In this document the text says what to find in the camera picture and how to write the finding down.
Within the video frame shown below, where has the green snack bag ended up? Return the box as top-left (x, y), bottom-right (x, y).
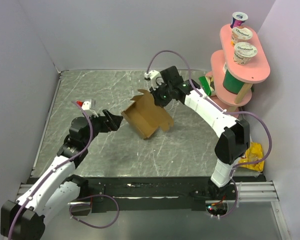
top-left (198, 76), bottom-right (216, 97)

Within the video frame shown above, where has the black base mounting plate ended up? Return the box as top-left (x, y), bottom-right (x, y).
top-left (69, 176), bottom-right (267, 214)

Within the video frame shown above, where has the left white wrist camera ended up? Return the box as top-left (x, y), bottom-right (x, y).
top-left (76, 99), bottom-right (98, 116)

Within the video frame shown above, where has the middle Chobani yogurt cup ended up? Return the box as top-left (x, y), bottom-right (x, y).
top-left (231, 26), bottom-right (253, 47)

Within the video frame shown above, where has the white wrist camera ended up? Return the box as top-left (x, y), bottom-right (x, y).
top-left (144, 70), bottom-right (164, 91)
top-left (76, 99), bottom-right (98, 116)

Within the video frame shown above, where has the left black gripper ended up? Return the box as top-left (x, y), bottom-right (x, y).
top-left (83, 109), bottom-right (123, 146)

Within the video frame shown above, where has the yellow chip bag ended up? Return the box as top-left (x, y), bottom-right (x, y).
top-left (238, 142), bottom-right (264, 172)

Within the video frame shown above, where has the green cylindrical can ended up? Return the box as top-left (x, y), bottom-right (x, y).
top-left (222, 63), bottom-right (245, 94)

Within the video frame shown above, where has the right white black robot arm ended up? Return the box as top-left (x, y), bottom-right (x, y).
top-left (144, 66), bottom-right (250, 200)

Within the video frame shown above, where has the pink three-tier shelf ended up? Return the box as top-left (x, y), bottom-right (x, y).
top-left (206, 24), bottom-right (271, 112)

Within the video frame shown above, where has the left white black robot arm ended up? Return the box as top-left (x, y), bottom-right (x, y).
top-left (0, 109), bottom-right (123, 240)

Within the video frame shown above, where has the purple lid yogurt cup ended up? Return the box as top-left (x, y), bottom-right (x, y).
top-left (230, 11), bottom-right (249, 29)

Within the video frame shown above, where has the front Chobani yogurt cup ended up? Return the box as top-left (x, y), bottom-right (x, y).
top-left (233, 42), bottom-right (258, 65)

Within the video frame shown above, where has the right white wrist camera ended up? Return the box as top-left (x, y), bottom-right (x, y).
top-left (144, 70), bottom-right (164, 91)

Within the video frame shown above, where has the chobani yogurt cup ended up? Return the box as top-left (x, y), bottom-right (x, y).
top-left (233, 42), bottom-right (258, 65)
top-left (231, 26), bottom-right (253, 47)

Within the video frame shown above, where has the brown cardboard box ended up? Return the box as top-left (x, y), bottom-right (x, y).
top-left (121, 89), bottom-right (174, 139)

